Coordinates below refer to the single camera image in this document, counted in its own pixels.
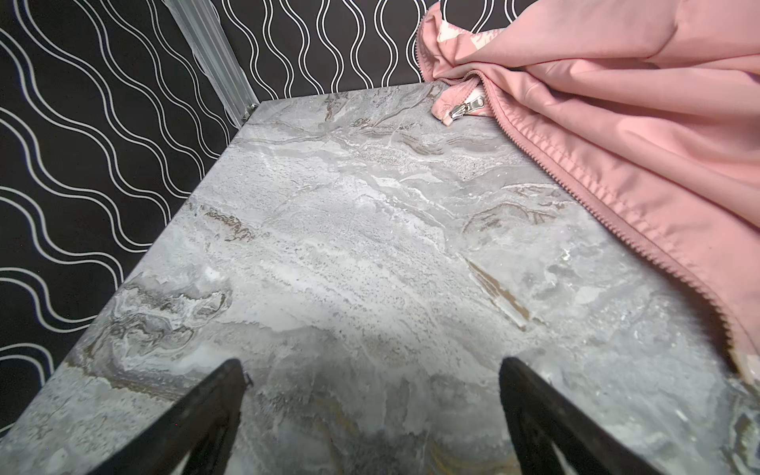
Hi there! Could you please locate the aluminium frame corner post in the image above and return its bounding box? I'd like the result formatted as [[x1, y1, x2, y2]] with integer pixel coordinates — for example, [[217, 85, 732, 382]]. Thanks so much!
[[164, 0, 259, 129]]

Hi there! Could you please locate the pink zip-up jacket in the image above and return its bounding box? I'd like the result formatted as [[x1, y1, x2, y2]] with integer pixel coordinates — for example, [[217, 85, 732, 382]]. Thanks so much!
[[417, 1, 759, 382]]

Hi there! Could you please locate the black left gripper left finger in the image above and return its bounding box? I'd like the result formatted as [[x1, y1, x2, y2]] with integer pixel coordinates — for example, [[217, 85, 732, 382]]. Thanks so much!
[[91, 358, 249, 475]]

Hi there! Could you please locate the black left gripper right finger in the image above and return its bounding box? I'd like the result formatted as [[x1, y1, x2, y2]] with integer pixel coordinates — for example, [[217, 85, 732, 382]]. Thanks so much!
[[499, 356, 659, 474]]

